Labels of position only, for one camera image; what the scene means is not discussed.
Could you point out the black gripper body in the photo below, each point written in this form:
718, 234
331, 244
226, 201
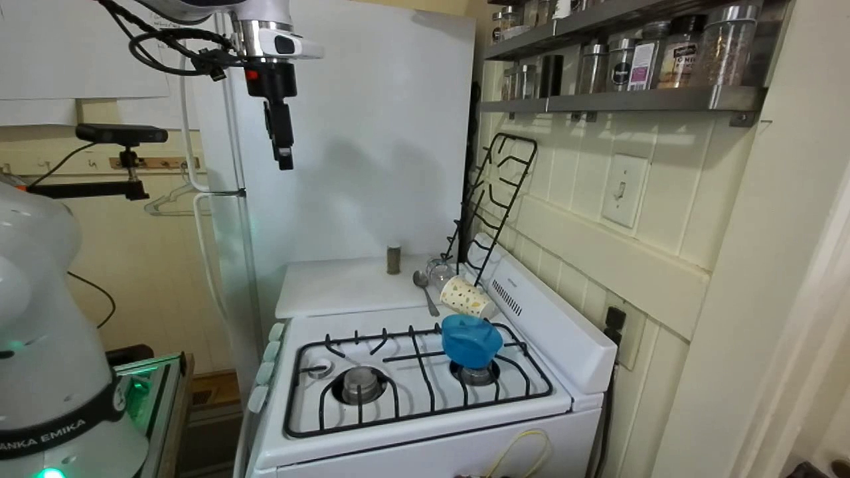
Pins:
275, 87

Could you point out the speckled paper cup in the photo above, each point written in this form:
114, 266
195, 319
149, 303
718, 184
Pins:
465, 298

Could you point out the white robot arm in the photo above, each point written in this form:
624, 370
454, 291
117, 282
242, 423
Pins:
264, 47

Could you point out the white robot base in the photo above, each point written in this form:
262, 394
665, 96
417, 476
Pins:
62, 407

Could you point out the white refrigerator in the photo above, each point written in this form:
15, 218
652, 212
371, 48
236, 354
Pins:
380, 137

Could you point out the small metal shaker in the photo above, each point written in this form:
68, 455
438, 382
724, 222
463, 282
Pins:
394, 260

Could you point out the black stove top grate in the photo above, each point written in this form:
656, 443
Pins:
396, 375

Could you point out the white gas stove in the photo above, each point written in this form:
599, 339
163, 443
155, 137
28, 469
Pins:
545, 436

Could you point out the leaning black stove grate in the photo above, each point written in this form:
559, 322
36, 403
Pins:
491, 193

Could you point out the blue plastic bowl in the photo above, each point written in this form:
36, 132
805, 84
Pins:
470, 342

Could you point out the upper spice shelf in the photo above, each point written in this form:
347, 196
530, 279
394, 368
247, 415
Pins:
594, 25

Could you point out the spice shelf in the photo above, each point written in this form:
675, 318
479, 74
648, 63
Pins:
741, 103
594, 25

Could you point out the lower spice shelf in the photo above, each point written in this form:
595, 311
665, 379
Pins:
741, 103

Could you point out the black camera on stand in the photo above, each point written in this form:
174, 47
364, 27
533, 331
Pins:
126, 137

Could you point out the black wall plug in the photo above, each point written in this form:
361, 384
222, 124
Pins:
614, 326

